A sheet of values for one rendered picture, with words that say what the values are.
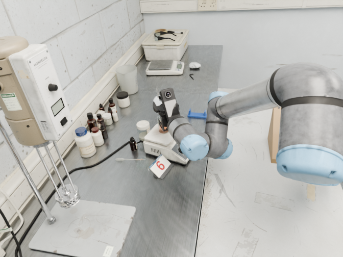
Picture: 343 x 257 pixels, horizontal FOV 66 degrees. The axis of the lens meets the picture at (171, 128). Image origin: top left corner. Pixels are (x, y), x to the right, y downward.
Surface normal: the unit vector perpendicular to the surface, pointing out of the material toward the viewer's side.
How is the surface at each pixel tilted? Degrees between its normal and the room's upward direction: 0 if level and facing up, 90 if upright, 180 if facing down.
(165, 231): 0
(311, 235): 0
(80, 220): 0
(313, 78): 25
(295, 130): 57
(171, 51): 93
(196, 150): 89
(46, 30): 90
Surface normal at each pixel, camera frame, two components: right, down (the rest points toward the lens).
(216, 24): -0.20, 0.58
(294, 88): -0.86, -0.30
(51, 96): 0.98, 0.06
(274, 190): -0.07, -0.81
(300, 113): -0.71, -0.20
